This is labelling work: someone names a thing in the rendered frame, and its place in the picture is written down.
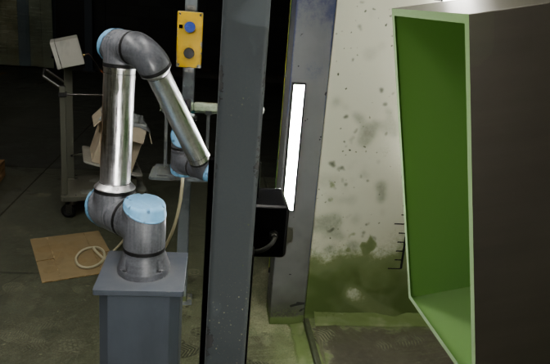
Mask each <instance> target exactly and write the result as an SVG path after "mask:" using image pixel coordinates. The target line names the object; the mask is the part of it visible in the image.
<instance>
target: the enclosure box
mask: <svg viewBox="0 0 550 364"><path fill-rule="evenodd" d="M391 10H392V23H393V37H394V64H395V78H396V92H397V106H398V120H399V147H400V161H401V175H402V188H403V215H404V230H405V244H406V257H407V271H408V297H409V299H410V300H411V302H412V304H413V305H414V306H415V308H416V309H417V310H418V312H419V313H420V315H421V316H422V318H423V319H424V321H425V322H426V324H427V325H428V326H429V327H430V329H431V331H432V332H433V334H434V335H435V337H436V338H437V340H438V341H439V342H440V344H441V345H442V347H443V348H444V350H445V351H446V353H447V354H448V355H449V357H450V358H451V359H452V361H453V363H454V364H550V0H450V1H443V2H433V3H427V4H420V5H414V6H408V7H396V8H392V9H391Z"/></svg>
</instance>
